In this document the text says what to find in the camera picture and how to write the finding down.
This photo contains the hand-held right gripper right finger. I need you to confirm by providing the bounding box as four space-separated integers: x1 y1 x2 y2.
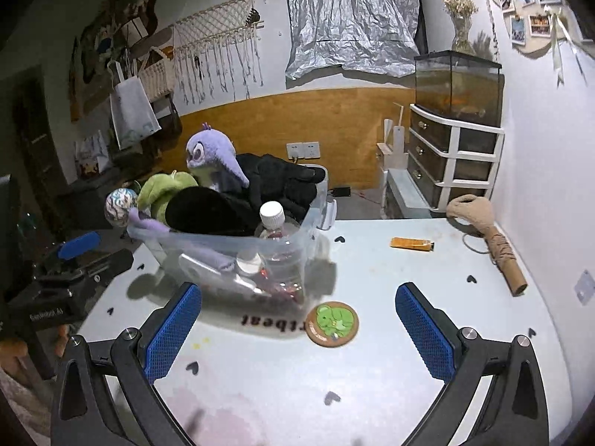
395 282 549 446

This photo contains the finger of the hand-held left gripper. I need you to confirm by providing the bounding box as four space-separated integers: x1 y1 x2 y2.
86 248 135 284
58 231 102 261

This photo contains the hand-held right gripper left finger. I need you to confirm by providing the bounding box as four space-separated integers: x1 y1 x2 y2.
50 282 203 446

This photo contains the embroidered purple patterned ball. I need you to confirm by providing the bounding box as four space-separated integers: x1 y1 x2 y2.
104 188 139 228

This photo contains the clear plastic storage container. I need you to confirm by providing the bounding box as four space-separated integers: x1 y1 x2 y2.
128 164 336 307

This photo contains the round coaster with green print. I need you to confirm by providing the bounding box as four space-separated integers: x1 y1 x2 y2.
304 302 361 348

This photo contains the purple plush toy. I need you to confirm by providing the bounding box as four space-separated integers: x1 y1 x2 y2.
129 123 251 274

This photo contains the black glove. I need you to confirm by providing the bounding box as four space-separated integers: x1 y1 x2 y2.
235 153 326 224

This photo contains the person's left hand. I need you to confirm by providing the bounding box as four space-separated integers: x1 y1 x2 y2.
0 324 70 377

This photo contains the dark low cabinet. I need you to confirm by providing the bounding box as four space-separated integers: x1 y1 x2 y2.
60 167 154 233

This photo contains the green plush toy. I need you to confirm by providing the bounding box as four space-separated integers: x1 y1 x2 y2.
136 170 200 221

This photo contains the printed paper bag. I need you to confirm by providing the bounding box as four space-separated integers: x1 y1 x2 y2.
74 130 110 180

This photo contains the orange tube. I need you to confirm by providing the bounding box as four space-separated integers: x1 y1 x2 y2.
390 237 435 252

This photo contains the black cap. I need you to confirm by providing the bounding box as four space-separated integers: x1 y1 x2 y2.
165 187 254 237

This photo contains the pink fluffy blanket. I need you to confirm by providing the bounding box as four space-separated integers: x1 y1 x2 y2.
0 367 52 446

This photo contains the beige mannequin hand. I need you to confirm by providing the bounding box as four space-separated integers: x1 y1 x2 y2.
446 194 528 297

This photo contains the pale blue wooden shelf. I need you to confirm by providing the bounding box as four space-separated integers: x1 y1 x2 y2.
381 167 433 219

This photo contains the white tote bag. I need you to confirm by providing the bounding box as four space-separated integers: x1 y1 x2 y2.
109 60 163 150

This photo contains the clear water bottle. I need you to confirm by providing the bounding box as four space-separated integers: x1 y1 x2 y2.
255 201 308 303

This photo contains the woven hanging basket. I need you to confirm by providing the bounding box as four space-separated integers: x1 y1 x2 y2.
139 49 176 98

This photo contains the white wooden stand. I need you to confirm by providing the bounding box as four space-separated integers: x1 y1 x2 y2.
376 102 410 170

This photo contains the glass fish tank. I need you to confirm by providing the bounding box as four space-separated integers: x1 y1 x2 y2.
414 49 505 127

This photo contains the vase with dried flowers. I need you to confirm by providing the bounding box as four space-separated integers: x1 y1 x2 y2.
439 0 479 54

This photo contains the silver foil sheet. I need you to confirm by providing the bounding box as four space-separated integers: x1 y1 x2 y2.
283 0 421 80

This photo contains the round photo board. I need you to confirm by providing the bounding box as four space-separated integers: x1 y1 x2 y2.
479 0 565 49

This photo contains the white wall switch plate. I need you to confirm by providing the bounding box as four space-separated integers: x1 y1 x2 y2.
574 269 595 305

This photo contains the white frame drawer cabinet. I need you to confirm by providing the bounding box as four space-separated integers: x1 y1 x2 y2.
406 103 505 210

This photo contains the dark wall decoration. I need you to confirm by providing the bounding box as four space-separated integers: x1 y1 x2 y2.
70 0 161 124

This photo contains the macrame wall hanging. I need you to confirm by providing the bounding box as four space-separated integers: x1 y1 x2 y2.
172 0 266 105

